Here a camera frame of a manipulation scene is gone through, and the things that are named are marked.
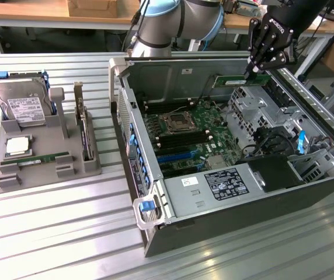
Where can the brown cardboard box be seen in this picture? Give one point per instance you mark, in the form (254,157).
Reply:
(92,7)

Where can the silver hard disk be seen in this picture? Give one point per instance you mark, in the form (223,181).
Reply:
(21,99)

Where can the black fan shroud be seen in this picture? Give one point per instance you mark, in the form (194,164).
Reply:
(275,175)

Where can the graphics card with metal bracket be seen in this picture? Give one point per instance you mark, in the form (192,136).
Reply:
(82,122)

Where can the blue disk caddy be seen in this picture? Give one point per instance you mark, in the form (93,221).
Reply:
(50,80)

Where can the green RAM stick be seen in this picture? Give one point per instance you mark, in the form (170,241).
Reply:
(44,158)
(231,81)

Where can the open grey PC case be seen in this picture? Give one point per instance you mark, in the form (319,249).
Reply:
(243,224)

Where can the grey parts rack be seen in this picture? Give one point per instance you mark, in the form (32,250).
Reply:
(47,175)

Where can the black expansion slot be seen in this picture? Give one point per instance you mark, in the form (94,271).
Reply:
(181,169)

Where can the blue plastic locking lever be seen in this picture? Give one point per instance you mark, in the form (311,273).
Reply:
(301,143)

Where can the CPU socket with metal frame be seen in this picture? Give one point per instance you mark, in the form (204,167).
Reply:
(174,122)

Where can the black tripod pole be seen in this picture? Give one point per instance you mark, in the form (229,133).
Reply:
(330,41)

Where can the black RAM slot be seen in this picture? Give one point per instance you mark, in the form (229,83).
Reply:
(170,108)
(186,141)
(184,135)
(167,103)

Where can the blue expansion slot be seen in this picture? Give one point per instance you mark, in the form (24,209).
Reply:
(175,157)

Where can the wooden desk with grey frame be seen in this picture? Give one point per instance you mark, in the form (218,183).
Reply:
(32,11)

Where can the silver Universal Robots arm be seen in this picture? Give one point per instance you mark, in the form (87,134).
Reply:
(161,26)

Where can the grey power supply with labels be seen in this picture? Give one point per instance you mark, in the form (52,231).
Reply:
(190,201)

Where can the perforated metal disk bay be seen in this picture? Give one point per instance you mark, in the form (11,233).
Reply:
(246,113)

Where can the green motherboard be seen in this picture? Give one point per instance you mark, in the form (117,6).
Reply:
(213,128)

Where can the silver CPU chip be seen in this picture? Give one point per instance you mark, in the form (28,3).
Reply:
(18,145)

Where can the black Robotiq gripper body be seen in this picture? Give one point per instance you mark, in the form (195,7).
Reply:
(275,30)

